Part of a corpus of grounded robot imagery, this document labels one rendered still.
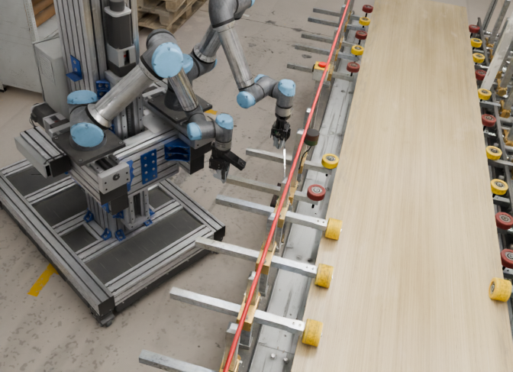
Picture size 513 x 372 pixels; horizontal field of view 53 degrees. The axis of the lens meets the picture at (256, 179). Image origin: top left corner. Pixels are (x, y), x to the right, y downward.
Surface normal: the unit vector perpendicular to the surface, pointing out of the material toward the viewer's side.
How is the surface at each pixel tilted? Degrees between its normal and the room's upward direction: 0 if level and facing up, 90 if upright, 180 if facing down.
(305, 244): 0
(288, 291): 0
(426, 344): 0
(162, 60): 85
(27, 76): 90
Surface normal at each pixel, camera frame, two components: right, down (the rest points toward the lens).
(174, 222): 0.09, -0.76
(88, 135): 0.20, 0.72
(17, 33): -0.25, 0.61
